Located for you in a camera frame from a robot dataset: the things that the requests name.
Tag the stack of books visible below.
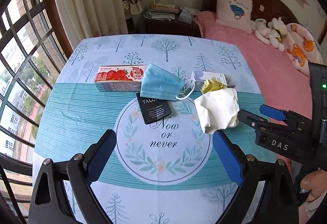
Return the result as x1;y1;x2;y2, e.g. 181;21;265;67
143;0;180;21

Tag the red strawberry milk carton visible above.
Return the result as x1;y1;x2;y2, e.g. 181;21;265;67
94;65;147;92

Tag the white blue small box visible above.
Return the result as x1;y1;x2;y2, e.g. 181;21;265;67
191;71;236;92

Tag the window metal grille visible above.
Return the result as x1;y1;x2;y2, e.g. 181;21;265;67
1;0;66;223

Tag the black small box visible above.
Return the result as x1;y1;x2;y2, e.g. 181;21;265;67
136;92;171;124

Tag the blue face mask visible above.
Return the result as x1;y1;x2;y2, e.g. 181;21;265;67
140;64;195;101

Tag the tissue box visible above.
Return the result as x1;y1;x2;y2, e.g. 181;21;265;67
178;6;201;24

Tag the white pillow blue print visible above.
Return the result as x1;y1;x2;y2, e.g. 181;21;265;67
216;0;253;34

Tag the crumpled cream paper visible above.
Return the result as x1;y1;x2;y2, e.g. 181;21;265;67
194;88;240;135

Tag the dark wooden headboard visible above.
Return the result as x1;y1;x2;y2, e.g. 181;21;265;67
201;0;298;24

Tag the white plush toy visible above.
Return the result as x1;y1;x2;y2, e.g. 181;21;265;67
251;17;288;52

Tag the person right hand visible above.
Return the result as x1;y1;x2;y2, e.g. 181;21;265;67
300;169;327;202

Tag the yellow crumpled wrapper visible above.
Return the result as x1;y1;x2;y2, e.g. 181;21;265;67
200;78;227;94

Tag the orange print blanket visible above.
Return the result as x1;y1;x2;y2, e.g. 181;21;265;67
283;23;324;77

